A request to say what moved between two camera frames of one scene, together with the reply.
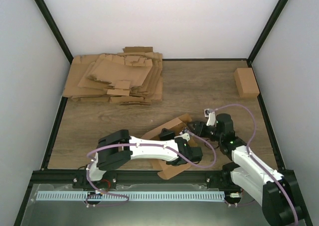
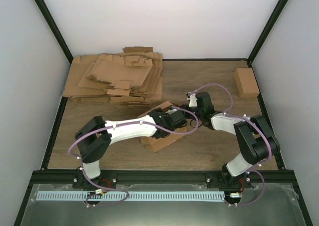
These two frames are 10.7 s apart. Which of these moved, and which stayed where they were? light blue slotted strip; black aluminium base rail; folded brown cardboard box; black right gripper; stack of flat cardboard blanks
Moved: black right gripper
Stayed: folded brown cardboard box; light blue slotted strip; stack of flat cardboard blanks; black aluminium base rail
